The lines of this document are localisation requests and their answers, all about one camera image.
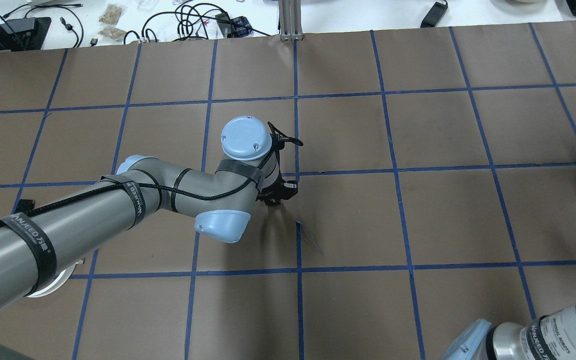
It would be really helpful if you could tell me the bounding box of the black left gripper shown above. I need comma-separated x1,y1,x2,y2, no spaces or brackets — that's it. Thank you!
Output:
257,172,298,203

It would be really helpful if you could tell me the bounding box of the black power adapter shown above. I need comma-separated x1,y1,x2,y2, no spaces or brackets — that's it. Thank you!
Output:
420,0,449,28

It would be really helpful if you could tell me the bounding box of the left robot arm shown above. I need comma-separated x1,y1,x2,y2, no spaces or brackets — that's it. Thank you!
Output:
0,116,303,360

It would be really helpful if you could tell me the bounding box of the bag of small parts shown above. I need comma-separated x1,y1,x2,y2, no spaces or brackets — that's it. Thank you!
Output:
98,3,124,26

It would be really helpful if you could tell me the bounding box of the white curved plastic bracket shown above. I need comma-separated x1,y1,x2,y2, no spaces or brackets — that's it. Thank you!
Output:
25,260,82,299

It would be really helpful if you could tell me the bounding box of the black monitor stand base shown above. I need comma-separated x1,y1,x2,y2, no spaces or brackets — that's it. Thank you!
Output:
0,17,52,51

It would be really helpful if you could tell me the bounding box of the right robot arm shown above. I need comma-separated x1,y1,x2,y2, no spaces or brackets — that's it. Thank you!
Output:
441,303,576,360

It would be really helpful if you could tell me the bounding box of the aluminium frame post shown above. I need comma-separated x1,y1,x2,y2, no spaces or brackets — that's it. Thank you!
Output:
277,0,304,42

